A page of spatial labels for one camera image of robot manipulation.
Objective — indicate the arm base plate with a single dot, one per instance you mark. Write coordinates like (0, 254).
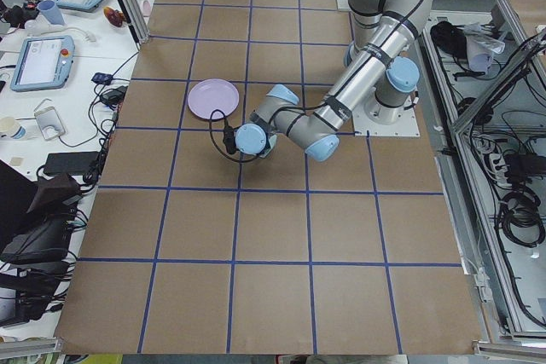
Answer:
(370, 118)

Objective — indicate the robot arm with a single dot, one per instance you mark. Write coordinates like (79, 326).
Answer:
(384, 28)

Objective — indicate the lilac round plate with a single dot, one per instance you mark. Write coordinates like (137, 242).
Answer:
(213, 99)

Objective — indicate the black power brick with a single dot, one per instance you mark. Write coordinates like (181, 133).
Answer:
(73, 163)

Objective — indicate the near teach pendant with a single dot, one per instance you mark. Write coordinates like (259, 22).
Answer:
(43, 64)

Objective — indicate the light blue plastic cup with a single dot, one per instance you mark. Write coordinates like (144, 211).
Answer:
(51, 12)

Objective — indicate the red yellow mango toy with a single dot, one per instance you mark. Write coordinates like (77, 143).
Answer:
(114, 17)

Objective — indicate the paper coffee cup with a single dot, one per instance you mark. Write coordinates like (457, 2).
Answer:
(11, 128)

